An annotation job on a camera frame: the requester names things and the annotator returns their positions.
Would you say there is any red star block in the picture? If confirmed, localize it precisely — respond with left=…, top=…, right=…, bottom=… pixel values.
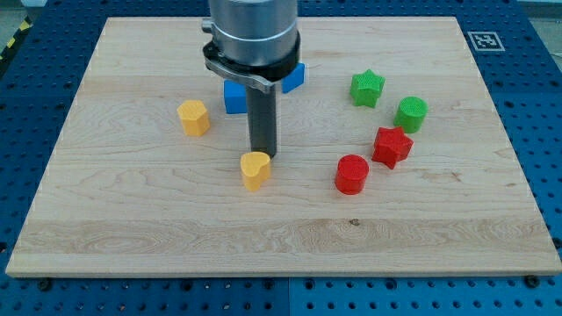
left=371, top=126, right=414, bottom=169

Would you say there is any wooden board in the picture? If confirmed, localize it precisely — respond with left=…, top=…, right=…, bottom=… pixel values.
left=6, top=17, right=561, bottom=278

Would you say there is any blue block left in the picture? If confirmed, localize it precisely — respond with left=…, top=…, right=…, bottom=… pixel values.
left=223, top=80, right=247, bottom=114

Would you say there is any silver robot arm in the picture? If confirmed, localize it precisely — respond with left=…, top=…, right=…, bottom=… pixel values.
left=201, top=0, right=301, bottom=157

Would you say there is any blue block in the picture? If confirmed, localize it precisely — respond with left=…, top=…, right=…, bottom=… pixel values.
left=282, top=62, right=306, bottom=94
left=223, top=80, right=247, bottom=114

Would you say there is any black board corner screw right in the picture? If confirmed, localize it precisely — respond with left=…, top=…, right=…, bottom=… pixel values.
left=523, top=275, right=541, bottom=289

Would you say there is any blue block right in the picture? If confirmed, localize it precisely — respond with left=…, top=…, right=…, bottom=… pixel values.
left=282, top=62, right=306, bottom=94

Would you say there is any black board corner screw left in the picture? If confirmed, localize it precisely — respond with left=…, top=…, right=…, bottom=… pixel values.
left=37, top=278, right=53, bottom=292

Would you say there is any white fiducial marker tag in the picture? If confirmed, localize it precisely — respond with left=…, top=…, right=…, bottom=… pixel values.
left=468, top=31, right=505, bottom=52

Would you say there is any green cylinder block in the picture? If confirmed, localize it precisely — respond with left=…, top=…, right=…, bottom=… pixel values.
left=393, top=97, right=429, bottom=133

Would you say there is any black clamp ring mount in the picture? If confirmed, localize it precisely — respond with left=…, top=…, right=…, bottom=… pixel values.
left=202, top=32, right=300, bottom=93

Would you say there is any black board corner screw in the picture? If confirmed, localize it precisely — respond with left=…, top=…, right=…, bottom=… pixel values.
left=37, top=278, right=53, bottom=292
left=523, top=275, right=541, bottom=289

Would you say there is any green star block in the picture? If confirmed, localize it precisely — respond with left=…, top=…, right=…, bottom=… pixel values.
left=349, top=69, right=385, bottom=108

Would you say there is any yellow hexagon block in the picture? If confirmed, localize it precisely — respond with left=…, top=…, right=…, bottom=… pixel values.
left=177, top=100, right=210, bottom=136

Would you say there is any red cylinder block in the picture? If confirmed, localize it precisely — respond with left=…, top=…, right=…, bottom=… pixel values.
left=335, top=154, right=370, bottom=195

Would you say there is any yellow heart block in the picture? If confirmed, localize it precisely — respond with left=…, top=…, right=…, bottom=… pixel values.
left=240, top=152, right=271, bottom=191

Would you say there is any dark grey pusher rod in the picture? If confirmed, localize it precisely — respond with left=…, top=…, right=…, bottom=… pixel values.
left=246, top=87, right=277, bottom=158

